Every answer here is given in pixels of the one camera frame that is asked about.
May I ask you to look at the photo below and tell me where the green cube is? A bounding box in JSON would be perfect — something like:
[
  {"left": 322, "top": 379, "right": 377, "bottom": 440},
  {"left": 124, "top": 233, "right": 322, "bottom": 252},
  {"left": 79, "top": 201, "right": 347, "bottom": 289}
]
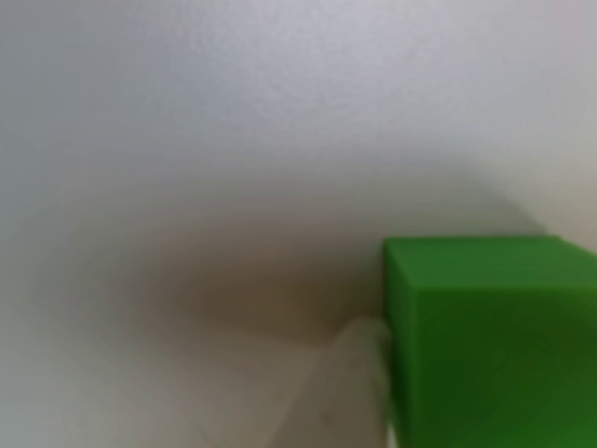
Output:
[{"left": 382, "top": 233, "right": 597, "bottom": 448}]

